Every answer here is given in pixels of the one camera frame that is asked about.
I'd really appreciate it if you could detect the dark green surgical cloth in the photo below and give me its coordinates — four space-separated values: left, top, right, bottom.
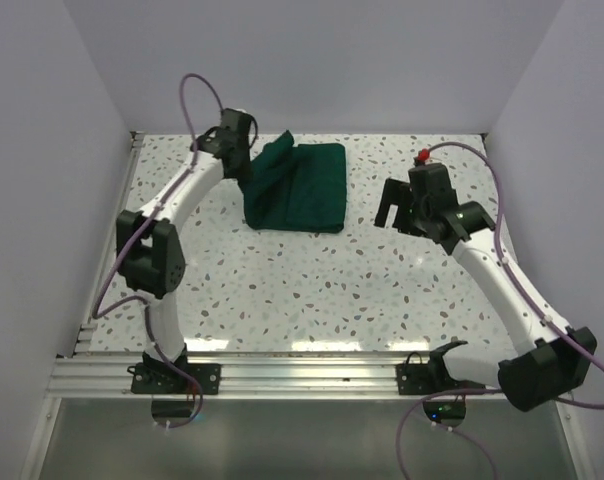
239 131 347 234

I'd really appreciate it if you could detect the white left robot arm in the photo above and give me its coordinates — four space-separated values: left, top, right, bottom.
116 108 257 393

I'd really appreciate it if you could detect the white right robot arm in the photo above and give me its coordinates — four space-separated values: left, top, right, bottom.
374 163 597 412

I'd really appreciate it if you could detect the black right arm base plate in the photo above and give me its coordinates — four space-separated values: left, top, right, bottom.
395 363 485 396

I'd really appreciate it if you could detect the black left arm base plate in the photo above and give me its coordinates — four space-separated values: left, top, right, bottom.
127 363 222 395

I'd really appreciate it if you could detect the aluminium extrusion rail frame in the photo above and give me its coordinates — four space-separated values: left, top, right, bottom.
24 134 585 479

